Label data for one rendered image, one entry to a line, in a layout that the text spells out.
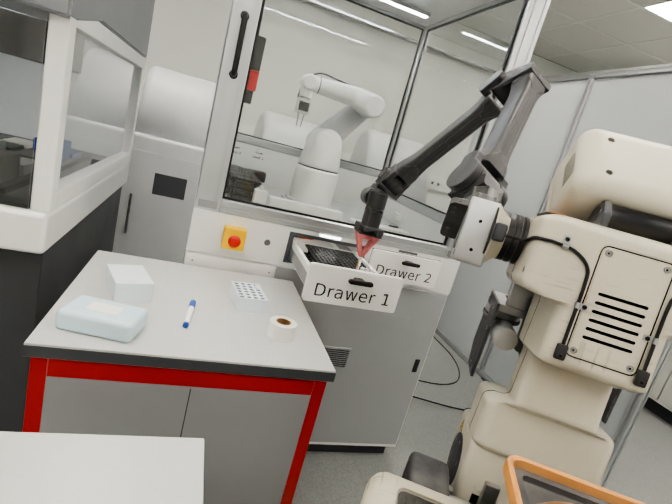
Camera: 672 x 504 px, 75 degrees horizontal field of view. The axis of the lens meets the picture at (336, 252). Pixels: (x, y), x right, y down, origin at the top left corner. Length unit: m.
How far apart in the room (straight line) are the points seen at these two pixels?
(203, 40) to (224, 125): 3.25
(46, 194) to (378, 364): 1.27
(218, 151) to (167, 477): 0.99
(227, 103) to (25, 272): 0.73
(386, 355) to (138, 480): 1.28
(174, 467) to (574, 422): 0.63
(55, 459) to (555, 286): 0.74
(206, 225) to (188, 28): 3.36
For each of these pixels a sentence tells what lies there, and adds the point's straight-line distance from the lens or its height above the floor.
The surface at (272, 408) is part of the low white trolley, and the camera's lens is 1.07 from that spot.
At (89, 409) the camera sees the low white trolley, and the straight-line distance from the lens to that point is 1.07.
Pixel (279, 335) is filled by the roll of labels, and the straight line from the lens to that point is 1.09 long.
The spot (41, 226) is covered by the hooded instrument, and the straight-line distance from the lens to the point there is 1.29.
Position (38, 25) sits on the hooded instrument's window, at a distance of 1.26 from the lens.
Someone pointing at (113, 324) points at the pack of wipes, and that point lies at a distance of 0.99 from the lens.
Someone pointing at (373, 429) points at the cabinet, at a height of 0.15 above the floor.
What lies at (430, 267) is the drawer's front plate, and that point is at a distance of 1.71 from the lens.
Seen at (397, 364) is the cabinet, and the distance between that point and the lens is 1.87.
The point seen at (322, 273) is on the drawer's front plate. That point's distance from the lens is 1.21.
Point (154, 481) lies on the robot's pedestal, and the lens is 0.71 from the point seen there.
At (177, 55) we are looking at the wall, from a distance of 4.65.
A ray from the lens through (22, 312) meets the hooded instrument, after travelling 1.46.
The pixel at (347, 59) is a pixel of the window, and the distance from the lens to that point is 1.53.
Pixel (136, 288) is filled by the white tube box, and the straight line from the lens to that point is 1.16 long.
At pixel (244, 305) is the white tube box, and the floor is 0.78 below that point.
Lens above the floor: 1.25
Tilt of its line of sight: 13 degrees down
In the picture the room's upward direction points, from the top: 15 degrees clockwise
